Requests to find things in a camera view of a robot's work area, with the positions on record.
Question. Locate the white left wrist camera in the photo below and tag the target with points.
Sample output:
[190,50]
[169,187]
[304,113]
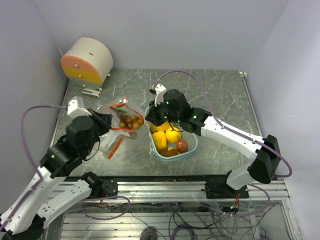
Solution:
[76,107]

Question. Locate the aluminium extrusion rail frame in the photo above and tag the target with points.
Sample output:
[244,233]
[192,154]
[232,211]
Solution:
[179,210]

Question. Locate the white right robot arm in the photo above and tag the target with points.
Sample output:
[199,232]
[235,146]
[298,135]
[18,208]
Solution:
[263,152]

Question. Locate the yellow mango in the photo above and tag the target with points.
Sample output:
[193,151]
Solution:
[163,127]

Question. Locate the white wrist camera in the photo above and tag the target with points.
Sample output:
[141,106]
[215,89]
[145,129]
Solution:
[159,91]
[76,107]

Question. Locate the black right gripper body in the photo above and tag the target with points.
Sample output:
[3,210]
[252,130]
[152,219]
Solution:
[161,114]

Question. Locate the orange-brown fruit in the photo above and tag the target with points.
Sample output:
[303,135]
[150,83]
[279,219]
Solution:
[169,152]

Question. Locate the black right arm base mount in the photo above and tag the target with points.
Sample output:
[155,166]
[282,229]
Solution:
[220,190]

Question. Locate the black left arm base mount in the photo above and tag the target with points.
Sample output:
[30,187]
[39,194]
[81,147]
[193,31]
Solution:
[102,186]

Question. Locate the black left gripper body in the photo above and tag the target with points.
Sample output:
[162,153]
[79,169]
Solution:
[100,126]

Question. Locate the light blue fruit basket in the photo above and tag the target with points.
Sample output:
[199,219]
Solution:
[170,143]

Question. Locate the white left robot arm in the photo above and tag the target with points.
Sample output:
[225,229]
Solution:
[32,212]

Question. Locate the clear zip bag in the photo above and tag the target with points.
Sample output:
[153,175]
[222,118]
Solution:
[111,141]

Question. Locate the round white drawer box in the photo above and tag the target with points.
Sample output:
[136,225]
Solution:
[87,63]

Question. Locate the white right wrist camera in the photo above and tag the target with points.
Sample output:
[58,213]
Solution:
[159,91]

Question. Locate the bunch of brown longans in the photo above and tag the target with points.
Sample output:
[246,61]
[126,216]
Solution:
[126,118]

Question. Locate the small white metal latch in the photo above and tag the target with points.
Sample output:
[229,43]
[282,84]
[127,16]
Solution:
[91,92]

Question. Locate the yellow bell pepper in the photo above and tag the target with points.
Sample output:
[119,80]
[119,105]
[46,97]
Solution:
[160,140]

